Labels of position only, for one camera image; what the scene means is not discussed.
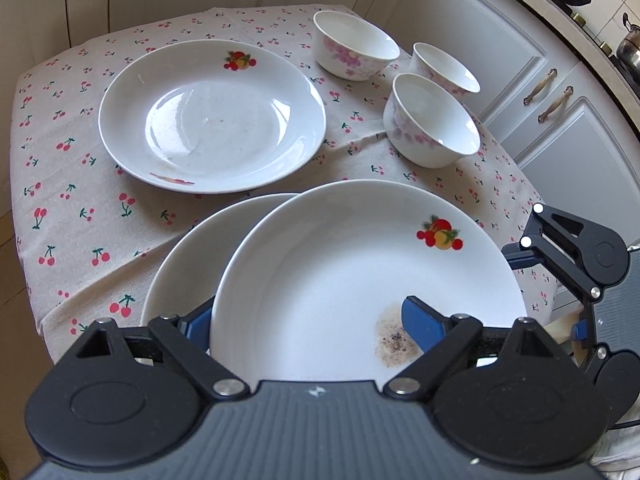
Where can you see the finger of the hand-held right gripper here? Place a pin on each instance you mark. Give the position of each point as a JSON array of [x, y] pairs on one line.
[[520, 257], [579, 331]]

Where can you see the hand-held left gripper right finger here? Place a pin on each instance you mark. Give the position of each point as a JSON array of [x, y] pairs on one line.
[[420, 325]]

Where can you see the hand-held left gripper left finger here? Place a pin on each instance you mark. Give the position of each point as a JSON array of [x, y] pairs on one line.
[[197, 324]]

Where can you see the white fruit print plate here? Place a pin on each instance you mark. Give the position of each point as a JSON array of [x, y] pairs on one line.
[[210, 120], [325, 280], [185, 265]]

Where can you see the white pink floral bowl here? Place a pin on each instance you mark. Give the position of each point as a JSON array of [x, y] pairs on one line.
[[445, 67], [350, 35], [430, 120]]

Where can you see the cherry print tablecloth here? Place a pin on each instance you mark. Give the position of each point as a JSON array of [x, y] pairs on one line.
[[75, 160]]

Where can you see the steel kettle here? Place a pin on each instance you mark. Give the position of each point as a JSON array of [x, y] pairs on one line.
[[631, 47]]

